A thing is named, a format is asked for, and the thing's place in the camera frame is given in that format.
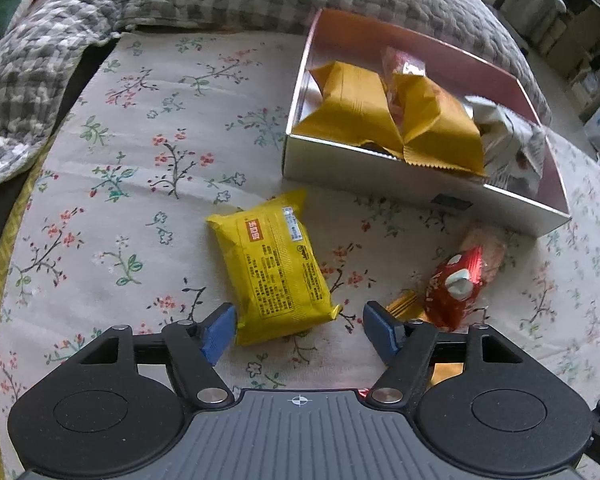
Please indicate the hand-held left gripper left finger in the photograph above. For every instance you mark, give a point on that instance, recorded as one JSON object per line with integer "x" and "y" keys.
{"x": 220, "y": 332}

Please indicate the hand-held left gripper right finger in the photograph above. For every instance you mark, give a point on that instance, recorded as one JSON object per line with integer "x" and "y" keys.
{"x": 380, "y": 332}

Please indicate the small orange snack packet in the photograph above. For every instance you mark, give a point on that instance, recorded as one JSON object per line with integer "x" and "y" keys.
{"x": 405, "y": 305}

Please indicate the red foil snack packet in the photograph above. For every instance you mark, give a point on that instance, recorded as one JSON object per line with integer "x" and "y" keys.
{"x": 450, "y": 290}

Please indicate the bright yellow snack packet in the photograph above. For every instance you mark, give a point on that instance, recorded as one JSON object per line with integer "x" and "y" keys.
{"x": 275, "y": 270}

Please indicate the pink snack packet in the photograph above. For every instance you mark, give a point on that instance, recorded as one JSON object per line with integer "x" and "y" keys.
{"x": 491, "y": 255}

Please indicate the silver cardboard box pink inside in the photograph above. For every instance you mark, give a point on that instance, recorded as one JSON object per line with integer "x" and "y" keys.
{"x": 430, "y": 195}

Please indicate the golden orange snack packet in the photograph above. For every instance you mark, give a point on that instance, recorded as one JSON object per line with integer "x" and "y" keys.
{"x": 440, "y": 130}

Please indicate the large golden snack packet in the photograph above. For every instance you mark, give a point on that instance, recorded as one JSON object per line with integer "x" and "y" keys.
{"x": 350, "y": 105}

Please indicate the white triangular snack packet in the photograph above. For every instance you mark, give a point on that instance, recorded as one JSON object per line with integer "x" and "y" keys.
{"x": 505, "y": 135}

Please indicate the red orange clear snack packet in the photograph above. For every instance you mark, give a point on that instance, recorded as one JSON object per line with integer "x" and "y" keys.
{"x": 402, "y": 65}

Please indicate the floral print cloth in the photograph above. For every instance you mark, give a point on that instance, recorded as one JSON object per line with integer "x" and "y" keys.
{"x": 155, "y": 160}

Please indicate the wooden shelf unit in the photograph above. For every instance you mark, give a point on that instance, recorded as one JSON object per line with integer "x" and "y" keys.
{"x": 580, "y": 25}

